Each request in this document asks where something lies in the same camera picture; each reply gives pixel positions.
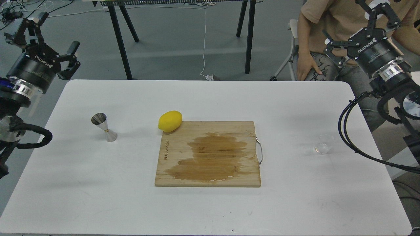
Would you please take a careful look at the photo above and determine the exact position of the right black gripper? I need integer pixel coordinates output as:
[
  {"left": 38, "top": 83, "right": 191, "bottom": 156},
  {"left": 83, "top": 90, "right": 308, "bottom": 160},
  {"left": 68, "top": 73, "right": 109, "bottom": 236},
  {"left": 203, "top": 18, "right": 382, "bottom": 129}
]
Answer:
[{"left": 322, "top": 0, "right": 406, "bottom": 79}]

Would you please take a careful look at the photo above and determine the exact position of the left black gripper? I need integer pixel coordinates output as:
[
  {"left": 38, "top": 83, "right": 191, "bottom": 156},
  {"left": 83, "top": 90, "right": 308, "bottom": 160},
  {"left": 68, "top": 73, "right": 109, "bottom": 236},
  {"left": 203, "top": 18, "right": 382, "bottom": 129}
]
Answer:
[{"left": 4, "top": 12, "right": 80, "bottom": 93}]

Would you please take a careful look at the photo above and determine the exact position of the steel double jigger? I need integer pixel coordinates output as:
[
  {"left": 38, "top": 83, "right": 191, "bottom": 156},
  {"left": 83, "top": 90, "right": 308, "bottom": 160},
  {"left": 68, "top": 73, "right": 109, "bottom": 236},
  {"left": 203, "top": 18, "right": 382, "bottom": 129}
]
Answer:
[{"left": 91, "top": 113, "right": 117, "bottom": 142}]

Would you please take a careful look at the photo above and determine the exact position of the clear plastic measuring cup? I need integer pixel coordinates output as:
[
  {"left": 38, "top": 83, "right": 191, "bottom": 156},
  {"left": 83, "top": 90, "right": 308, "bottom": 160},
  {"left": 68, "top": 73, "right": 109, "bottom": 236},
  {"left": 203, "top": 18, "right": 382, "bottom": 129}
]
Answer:
[{"left": 314, "top": 133, "right": 335, "bottom": 154}]

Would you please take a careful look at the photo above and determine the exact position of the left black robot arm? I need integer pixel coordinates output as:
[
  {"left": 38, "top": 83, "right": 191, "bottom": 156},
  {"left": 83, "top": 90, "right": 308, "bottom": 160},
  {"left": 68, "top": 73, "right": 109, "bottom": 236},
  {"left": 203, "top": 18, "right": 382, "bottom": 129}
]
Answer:
[{"left": 0, "top": 12, "right": 80, "bottom": 177}]

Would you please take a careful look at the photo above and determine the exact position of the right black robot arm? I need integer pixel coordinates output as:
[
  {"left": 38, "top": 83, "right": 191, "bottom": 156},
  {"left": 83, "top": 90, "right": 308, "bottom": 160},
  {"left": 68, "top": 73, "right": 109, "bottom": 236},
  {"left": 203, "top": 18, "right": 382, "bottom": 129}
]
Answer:
[{"left": 323, "top": 0, "right": 419, "bottom": 174}]

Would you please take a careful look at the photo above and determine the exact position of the person's right hand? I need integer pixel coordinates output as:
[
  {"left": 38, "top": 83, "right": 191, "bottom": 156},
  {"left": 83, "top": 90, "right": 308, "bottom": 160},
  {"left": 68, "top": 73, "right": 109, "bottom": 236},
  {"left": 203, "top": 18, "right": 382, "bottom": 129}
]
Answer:
[{"left": 296, "top": 52, "right": 322, "bottom": 81}]

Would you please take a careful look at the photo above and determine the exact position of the seated person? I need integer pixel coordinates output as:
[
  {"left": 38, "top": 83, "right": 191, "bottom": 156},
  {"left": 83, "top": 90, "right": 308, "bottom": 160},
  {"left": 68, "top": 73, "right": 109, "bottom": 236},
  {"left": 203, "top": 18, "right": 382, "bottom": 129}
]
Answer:
[{"left": 292, "top": 0, "right": 420, "bottom": 131}]

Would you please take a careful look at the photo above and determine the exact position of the black trestle table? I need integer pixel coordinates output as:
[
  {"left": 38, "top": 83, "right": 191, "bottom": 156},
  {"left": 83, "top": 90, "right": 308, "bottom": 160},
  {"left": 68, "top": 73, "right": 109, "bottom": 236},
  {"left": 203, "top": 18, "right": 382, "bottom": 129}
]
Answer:
[{"left": 82, "top": 0, "right": 263, "bottom": 80}]

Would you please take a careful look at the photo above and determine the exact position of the yellow lemon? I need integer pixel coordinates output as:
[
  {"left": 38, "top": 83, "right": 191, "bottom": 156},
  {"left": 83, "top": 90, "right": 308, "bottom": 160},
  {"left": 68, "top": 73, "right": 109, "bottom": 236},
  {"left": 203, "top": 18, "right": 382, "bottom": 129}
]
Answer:
[{"left": 158, "top": 110, "right": 183, "bottom": 132}]

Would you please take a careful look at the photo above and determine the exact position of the wooden cutting board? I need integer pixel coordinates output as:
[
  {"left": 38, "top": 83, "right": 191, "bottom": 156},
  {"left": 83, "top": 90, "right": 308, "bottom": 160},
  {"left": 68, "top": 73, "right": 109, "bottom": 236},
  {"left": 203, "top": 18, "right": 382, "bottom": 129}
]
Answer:
[{"left": 155, "top": 121, "right": 261, "bottom": 187}]

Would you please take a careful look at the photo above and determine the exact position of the black cable bundle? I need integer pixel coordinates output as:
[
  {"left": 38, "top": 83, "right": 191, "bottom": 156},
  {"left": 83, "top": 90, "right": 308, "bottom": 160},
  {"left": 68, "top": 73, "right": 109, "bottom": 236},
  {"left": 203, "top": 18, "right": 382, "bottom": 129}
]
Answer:
[{"left": 0, "top": 0, "right": 74, "bottom": 25}]

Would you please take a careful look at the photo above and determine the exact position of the white power cable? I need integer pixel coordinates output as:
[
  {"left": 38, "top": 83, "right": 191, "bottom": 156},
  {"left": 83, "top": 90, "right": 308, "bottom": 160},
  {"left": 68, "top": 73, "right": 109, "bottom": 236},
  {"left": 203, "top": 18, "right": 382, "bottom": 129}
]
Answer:
[{"left": 46, "top": 0, "right": 217, "bottom": 81}]

